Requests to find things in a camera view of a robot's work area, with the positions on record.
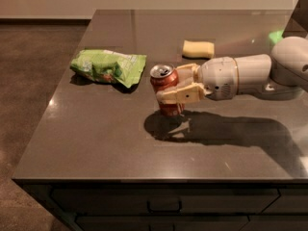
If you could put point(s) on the red coke can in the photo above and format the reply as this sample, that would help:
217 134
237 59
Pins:
162 77

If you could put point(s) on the yellow sponge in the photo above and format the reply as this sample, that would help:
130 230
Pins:
198 49

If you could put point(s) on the black drawer handle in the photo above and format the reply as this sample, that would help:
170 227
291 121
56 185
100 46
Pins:
164 204

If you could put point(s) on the green chip bag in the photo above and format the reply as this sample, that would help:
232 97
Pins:
105 66

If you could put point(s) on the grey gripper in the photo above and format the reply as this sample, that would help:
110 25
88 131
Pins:
218 76

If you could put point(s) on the dark box at right edge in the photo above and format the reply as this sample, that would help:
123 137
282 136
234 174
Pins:
297 25

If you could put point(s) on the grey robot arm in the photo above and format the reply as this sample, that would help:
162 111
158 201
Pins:
280 75

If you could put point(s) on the dark cabinet with drawers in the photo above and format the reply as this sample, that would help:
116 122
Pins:
125 206

